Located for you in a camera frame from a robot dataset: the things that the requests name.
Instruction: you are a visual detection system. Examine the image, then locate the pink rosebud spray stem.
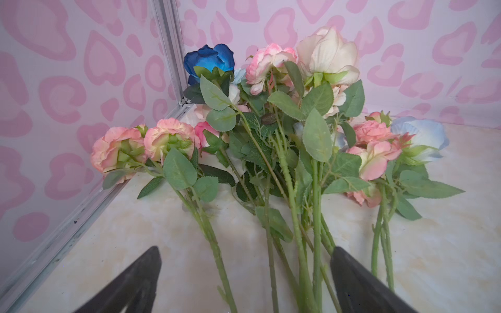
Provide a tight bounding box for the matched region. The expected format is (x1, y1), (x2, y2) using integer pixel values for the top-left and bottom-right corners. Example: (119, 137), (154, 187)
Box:
(347, 112), (413, 288)

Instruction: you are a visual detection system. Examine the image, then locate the aluminium frame corner post left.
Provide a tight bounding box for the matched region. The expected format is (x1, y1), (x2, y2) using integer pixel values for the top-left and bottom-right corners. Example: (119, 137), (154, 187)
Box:
(1, 1), (183, 312)

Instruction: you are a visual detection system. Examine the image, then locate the cream white artificial rose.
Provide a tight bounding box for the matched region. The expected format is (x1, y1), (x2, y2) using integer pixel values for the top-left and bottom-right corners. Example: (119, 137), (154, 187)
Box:
(297, 27), (360, 312)

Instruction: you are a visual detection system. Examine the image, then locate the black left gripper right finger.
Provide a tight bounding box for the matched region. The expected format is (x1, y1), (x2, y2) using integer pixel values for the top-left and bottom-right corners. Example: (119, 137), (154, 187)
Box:
(330, 246), (416, 313)

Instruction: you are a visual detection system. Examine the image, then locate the peach rose stem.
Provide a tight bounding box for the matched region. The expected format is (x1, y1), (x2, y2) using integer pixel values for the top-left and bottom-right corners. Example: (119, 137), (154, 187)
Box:
(184, 83), (281, 312)

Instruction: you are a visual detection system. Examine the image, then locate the dark blue artificial rose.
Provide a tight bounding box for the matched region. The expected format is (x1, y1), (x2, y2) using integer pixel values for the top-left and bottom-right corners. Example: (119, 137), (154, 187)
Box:
(183, 44), (235, 86)

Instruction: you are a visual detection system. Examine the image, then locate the pink green carnation stem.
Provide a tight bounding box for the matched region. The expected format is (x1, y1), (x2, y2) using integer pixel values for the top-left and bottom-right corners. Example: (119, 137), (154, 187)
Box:
(91, 118), (237, 312)

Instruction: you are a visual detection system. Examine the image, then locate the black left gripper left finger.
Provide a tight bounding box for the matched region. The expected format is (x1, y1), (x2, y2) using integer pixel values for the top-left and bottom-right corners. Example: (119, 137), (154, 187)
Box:
(75, 246), (162, 313)

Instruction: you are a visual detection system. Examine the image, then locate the pale blue white rose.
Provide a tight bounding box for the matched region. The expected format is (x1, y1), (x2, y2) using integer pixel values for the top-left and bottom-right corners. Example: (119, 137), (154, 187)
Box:
(374, 117), (464, 291)

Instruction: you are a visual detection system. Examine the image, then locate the pink carnation double stem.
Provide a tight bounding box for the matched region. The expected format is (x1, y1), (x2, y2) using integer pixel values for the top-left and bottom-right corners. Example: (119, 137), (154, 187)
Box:
(228, 43), (318, 312)

